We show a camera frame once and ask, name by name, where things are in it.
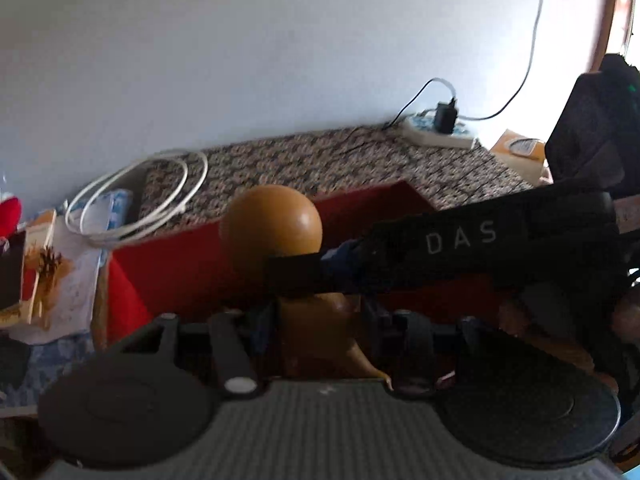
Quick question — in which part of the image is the red soft item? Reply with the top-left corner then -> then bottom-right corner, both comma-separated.
0,197 -> 24,239

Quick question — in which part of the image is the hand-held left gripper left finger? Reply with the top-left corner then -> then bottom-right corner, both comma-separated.
120,300 -> 276,401

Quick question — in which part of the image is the black charger with cable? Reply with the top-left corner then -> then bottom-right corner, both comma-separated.
382,78 -> 455,131

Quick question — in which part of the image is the brown wooden gourd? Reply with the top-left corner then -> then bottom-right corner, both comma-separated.
219,185 -> 394,392

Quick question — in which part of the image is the coiled white cable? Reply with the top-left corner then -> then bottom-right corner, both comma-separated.
65,149 -> 209,249

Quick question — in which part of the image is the orange illustrated book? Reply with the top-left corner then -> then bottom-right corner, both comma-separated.
0,209 -> 57,332

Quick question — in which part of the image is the white power strip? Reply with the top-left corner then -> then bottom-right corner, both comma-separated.
397,110 -> 477,150

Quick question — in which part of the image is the red cardboard box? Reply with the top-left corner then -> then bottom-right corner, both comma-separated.
106,180 -> 506,353

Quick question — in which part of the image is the person's right hand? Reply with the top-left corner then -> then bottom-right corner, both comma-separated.
499,297 -> 551,342

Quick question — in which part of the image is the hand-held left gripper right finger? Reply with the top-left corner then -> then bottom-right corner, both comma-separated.
362,300 -> 521,396

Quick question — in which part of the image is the wooden window frame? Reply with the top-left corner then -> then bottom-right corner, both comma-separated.
590,0 -> 640,72

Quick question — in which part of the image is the black charger plug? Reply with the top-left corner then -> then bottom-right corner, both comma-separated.
432,100 -> 458,135

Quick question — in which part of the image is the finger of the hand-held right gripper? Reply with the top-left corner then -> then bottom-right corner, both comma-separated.
264,240 -> 373,297

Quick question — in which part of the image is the floral printed cloth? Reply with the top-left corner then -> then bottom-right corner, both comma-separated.
136,126 -> 553,223

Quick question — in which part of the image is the long white cable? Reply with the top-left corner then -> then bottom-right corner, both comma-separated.
456,0 -> 551,122

